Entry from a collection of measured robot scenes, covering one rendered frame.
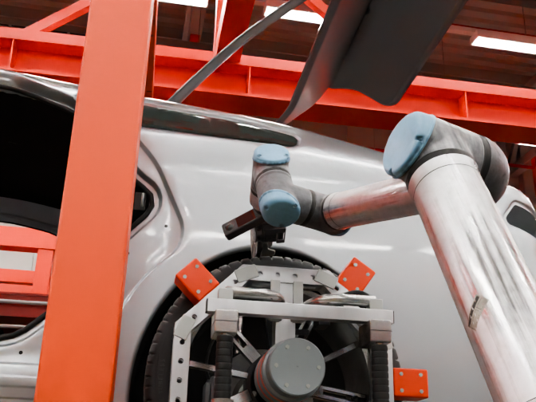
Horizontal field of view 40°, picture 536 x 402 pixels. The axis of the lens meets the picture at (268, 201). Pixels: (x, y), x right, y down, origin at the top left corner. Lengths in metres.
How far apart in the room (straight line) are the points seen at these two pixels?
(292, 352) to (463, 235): 0.71
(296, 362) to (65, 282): 0.55
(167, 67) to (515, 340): 4.21
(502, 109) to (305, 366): 4.02
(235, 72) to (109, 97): 3.13
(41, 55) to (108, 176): 3.27
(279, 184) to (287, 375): 0.43
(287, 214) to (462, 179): 0.65
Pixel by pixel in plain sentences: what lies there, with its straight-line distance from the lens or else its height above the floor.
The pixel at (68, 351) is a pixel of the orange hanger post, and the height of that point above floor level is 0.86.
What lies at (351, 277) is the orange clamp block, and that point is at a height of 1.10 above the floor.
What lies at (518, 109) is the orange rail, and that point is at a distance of 5.54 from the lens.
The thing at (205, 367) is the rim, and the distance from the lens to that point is 1.88.
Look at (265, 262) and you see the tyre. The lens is 1.94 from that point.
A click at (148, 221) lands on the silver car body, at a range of 2.37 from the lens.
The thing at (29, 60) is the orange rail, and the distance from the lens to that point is 5.02.
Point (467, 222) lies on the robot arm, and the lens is 1.07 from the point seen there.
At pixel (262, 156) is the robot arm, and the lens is 1.77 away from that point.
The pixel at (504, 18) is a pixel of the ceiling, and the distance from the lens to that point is 12.36.
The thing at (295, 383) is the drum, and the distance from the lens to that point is 1.66.
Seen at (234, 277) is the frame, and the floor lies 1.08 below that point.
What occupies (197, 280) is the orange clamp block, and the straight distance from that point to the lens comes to 1.82.
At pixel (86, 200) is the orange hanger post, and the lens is 1.78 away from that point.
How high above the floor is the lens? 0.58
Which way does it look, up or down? 22 degrees up
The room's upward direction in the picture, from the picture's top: 2 degrees clockwise
